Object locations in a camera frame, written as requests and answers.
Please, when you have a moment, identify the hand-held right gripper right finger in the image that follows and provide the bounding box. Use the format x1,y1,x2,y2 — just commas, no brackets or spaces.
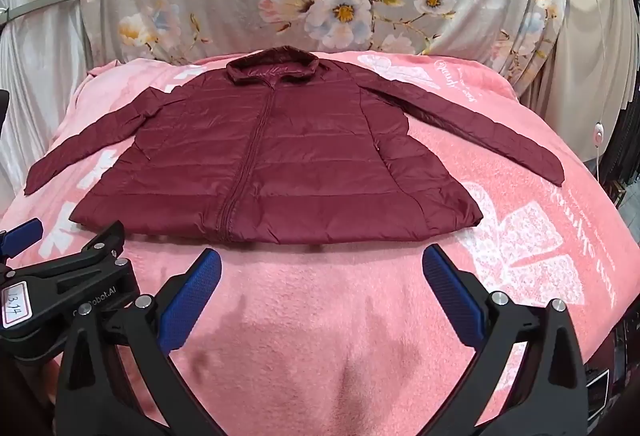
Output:
395,243,596,436

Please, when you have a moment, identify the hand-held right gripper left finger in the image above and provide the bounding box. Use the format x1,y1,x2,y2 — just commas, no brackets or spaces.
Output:
54,247,257,436

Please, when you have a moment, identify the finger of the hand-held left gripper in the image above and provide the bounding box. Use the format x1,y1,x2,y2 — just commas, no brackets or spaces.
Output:
0,217,45,261
20,221,127,287

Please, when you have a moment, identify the maroon puffer jacket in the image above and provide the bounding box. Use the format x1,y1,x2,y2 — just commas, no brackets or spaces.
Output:
24,44,566,247

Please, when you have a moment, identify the pink blanket with white bows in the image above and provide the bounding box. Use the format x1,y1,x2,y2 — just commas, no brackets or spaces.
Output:
0,48,637,436

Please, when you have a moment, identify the white curtain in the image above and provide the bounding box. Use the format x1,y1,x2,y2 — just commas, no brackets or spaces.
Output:
0,0,103,217

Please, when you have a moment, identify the dark furniture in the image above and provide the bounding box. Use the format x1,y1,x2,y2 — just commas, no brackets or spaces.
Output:
582,111,640,422

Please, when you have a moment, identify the pale pleated curtain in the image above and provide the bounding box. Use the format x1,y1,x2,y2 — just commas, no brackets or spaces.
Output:
520,0,640,167

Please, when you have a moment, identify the white cable with switch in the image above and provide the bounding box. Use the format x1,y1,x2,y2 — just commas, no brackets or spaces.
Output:
564,0,607,179

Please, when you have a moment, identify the grey curtain strap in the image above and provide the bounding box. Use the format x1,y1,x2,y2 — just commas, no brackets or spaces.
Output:
0,0,83,25

